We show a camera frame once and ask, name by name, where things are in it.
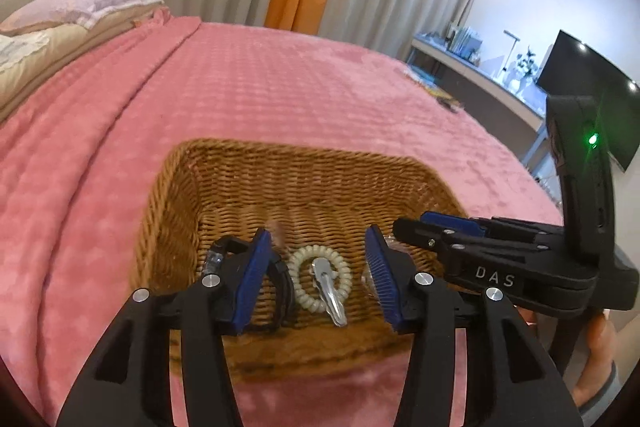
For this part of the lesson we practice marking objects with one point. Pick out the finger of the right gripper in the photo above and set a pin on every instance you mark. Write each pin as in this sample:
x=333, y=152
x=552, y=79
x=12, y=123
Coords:
x=488, y=227
x=439, y=240

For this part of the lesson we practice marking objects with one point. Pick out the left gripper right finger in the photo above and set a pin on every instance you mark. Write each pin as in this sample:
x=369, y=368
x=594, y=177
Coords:
x=510, y=378

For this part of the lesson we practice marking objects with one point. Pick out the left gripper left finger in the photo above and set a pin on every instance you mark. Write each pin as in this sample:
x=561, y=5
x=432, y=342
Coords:
x=126, y=381

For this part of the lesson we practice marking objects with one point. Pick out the right hand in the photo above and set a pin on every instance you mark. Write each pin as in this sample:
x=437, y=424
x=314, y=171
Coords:
x=591, y=374

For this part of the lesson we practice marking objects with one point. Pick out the silver metal hair clip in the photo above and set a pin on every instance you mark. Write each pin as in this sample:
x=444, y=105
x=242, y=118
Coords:
x=322, y=271

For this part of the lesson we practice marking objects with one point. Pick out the brown wicker basket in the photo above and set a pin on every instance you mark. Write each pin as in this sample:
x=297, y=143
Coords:
x=304, y=196

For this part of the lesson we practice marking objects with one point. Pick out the small items on bed edge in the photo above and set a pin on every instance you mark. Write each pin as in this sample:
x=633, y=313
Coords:
x=428, y=84

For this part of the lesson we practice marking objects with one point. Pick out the white vase with plant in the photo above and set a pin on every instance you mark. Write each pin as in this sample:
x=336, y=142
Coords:
x=525, y=70

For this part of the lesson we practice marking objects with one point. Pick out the black television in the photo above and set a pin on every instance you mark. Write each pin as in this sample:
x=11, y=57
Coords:
x=574, y=69

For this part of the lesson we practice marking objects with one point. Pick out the white desk lamp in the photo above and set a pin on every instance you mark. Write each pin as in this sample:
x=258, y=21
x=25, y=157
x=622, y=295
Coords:
x=515, y=40

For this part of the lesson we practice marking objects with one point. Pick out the pink fleece blanket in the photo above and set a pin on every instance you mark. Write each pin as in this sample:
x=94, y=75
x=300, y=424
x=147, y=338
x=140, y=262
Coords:
x=79, y=157

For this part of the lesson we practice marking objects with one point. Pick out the cream quilt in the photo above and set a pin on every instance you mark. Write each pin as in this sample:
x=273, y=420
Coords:
x=67, y=42

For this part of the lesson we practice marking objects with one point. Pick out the white floral pillow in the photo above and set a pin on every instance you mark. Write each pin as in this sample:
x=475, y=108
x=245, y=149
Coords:
x=17, y=49

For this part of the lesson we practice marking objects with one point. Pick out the lilac pillow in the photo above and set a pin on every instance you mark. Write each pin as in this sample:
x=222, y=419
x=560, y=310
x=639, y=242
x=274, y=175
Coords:
x=43, y=14

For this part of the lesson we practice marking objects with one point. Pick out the grey wall desk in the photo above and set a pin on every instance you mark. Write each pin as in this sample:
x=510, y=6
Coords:
x=504, y=115

